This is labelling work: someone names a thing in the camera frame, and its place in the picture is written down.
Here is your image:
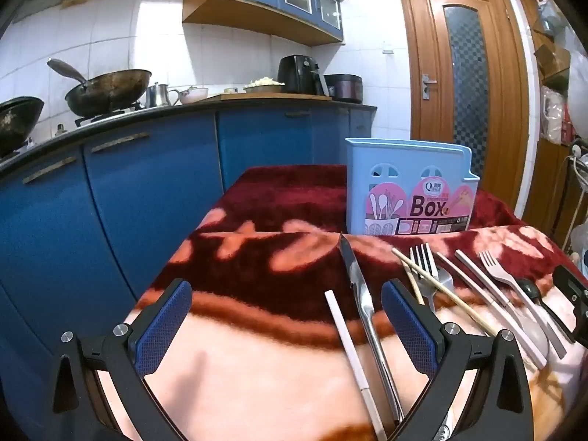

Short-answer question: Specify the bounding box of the wooden door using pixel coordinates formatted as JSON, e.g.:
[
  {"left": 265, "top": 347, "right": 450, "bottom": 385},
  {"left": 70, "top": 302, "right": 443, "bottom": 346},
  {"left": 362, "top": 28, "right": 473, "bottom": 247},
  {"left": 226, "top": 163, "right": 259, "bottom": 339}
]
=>
[{"left": 395, "top": 0, "right": 530, "bottom": 214}]

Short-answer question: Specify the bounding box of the black spoon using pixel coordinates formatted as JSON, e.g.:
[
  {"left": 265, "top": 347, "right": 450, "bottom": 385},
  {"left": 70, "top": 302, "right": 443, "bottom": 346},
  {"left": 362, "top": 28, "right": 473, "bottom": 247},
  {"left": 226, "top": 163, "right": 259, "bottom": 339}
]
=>
[{"left": 518, "top": 278, "right": 576, "bottom": 343}]

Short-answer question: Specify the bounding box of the white bowl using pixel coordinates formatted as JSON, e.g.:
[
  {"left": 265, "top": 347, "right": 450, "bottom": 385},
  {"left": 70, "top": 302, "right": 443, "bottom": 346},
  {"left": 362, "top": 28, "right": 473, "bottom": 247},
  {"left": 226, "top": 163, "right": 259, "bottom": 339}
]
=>
[{"left": 178, "top": 86, "right": 209, "bottom": 105}]

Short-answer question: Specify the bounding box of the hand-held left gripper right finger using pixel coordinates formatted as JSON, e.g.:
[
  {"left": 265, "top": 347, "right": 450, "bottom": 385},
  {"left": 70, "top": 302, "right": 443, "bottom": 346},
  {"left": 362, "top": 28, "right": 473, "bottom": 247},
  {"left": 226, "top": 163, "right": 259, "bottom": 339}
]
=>
[{"left": 380, "top": 278, "right": 536, "bottom": 441}]

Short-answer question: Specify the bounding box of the dark rice cooker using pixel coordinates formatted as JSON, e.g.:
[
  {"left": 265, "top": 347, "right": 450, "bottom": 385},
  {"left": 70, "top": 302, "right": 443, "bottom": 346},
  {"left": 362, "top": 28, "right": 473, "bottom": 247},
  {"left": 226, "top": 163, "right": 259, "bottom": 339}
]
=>
[{"left": 323, "top": 73, "right": 364, "bottom": 104}]

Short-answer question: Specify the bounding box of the short wooden chopstick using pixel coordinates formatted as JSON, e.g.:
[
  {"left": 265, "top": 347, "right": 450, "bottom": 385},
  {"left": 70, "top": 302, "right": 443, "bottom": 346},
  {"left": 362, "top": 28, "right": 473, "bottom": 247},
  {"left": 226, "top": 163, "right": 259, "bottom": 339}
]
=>
[{"left": 405, "top": 270, "right": 425, "bottom": 305}]

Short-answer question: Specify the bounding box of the black wok with handle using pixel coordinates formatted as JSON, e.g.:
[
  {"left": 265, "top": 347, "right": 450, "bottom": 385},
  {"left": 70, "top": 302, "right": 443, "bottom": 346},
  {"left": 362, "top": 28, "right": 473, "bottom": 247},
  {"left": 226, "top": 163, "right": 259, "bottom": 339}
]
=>
[{"left": 47, "top": 58, "right": 153, "bottom": 118}]

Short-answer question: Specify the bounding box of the red floral blanket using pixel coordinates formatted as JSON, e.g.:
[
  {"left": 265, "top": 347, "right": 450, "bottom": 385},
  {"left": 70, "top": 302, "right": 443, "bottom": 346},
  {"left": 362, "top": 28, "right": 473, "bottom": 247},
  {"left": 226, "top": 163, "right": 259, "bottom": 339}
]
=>
[{"left": 94, "top": 164, "right": 588, "bottom": 441}]

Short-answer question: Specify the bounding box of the wooden shelf unit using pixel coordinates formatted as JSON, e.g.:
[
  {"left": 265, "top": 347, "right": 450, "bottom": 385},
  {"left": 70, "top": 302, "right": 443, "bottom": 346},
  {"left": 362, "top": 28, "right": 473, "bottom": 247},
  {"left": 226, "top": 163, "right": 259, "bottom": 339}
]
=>
[{"left": 513, "top": 0, "right": 588, "bottom": 242}]

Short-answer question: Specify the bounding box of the steel kettle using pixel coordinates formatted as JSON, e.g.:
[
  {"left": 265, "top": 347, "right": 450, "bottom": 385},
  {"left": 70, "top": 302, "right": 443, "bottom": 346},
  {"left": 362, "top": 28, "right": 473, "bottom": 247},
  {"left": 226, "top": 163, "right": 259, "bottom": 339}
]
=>
[{"left": 146, "top": 82, "right": 180, "bottom": 108}]

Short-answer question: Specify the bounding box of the white handled utensil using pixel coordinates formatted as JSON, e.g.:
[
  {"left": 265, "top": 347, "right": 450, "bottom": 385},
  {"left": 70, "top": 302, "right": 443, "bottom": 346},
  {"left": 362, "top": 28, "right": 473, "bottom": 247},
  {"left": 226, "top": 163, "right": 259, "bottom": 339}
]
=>
[{"left": 324, "top": 290, "right": 389, "bottom": 441}]

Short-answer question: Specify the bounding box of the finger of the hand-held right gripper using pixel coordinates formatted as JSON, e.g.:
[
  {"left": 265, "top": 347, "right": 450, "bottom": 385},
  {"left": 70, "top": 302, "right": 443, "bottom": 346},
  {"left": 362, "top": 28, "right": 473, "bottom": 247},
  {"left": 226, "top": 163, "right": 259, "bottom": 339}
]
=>
[{"left": 552, "top": 265, "right": 588, "bottom": 334}]

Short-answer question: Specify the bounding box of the steel fork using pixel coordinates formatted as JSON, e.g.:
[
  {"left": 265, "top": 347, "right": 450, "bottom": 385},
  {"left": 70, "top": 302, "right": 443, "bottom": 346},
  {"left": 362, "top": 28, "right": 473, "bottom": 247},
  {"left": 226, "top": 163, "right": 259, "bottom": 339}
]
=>
[{"left": 410, "top": 243, "right": 442, "bottom": 313}]

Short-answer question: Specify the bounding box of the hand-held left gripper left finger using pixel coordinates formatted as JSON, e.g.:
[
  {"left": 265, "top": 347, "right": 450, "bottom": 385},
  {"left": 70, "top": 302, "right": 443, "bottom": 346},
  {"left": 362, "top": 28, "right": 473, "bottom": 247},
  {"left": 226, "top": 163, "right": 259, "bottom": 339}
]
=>
[{"left": 50, "top": 278, "right": 194, "bottom": 441}]

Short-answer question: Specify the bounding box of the black air fryer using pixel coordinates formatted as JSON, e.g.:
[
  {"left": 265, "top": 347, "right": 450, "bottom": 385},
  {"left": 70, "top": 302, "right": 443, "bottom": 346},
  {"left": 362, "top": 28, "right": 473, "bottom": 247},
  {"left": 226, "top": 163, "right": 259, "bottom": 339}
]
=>
[{"left": 277, "top": 54, "right": 330, "bottom": 97}]

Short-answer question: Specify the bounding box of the blue kitchen counter cabinet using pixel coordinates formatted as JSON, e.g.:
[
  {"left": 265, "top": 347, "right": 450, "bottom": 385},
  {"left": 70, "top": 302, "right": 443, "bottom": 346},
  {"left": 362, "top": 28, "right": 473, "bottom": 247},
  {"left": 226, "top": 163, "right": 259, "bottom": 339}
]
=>
[{"left": 0, "top": 100, "right": 378, "bottom": 428}]

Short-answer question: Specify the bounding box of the steel knife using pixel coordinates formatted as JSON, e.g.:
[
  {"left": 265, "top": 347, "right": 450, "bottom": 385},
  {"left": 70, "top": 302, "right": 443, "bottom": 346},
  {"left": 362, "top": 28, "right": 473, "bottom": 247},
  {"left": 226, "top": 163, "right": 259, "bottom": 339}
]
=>
[{"left": 338, "top": 233, "right": 406, "bottom": 426}]

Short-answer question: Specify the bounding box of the dark wok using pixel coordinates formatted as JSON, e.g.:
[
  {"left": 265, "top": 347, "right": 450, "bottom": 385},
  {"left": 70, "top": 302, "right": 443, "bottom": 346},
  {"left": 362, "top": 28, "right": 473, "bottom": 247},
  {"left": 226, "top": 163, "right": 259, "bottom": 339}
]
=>
[{"left": 0, "top": 96, "right": 46, "bottom": 158}]

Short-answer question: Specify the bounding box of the light blue utensil box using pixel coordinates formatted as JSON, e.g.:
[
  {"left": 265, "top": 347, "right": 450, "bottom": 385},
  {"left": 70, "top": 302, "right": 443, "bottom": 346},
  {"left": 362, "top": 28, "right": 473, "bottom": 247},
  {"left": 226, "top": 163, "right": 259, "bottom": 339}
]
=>
[{"left": 344, "top": 138, "right": 481, "bottom": 236}]

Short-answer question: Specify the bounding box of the long wooden chopstick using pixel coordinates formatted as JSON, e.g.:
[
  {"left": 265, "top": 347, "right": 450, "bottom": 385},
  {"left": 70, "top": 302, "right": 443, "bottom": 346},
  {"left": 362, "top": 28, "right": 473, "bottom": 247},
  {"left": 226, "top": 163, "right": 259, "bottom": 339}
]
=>
[{"left": 392, "top": 248, "right": 498, "bottom": 337}]

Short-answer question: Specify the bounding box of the gas stove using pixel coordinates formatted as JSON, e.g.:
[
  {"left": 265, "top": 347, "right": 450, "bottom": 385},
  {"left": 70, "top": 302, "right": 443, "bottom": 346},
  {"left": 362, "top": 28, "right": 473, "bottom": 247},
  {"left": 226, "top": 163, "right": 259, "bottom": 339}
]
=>
[{"left": 74, "top": 105, "right": 147, "bottom": 128}]

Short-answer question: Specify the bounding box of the plate of food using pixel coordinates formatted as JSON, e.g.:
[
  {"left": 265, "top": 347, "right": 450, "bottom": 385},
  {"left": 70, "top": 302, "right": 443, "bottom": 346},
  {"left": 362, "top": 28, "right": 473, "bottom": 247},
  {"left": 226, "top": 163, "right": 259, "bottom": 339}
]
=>
[{"left": 243, "top": 76, "right": 286, "bottom": 95}]

